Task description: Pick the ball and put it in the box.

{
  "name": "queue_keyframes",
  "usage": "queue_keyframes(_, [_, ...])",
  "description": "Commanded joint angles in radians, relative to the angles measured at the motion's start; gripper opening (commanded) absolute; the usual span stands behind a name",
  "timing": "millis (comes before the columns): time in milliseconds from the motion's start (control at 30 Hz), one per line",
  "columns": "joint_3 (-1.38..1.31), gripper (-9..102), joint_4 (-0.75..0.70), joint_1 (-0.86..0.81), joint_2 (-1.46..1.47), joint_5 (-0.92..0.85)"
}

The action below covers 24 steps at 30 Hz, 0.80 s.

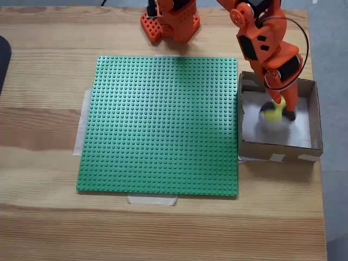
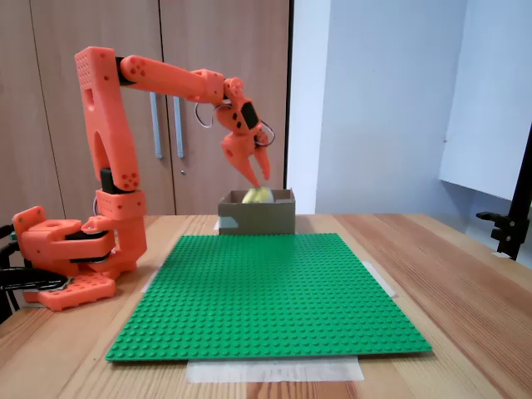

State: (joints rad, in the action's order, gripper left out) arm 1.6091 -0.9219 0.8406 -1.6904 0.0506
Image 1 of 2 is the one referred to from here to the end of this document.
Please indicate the white paper sheet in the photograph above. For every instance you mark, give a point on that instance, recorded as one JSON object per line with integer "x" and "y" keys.
{"x": 250, "y": 122}

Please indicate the masking tape strip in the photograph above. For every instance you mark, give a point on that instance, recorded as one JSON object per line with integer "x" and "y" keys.
{"x": 80, "y": 136}
{"x": 166, "y": 56}
{"x": 242, "y": 161}
{"x": 152, "y": 200}

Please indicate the black rounded object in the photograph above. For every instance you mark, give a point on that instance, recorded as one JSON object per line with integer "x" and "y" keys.
{"x": 4, "y": 59}

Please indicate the green studded baseplate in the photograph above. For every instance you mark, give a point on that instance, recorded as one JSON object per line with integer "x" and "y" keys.
{"x": 122, "y": 149}

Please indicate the yellow black white ball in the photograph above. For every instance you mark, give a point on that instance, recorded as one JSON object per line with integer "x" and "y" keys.
{"x": 274, "y": 115}

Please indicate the brown cardboard box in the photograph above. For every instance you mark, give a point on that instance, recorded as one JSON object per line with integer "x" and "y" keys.
{"x": 258, "y": 150}

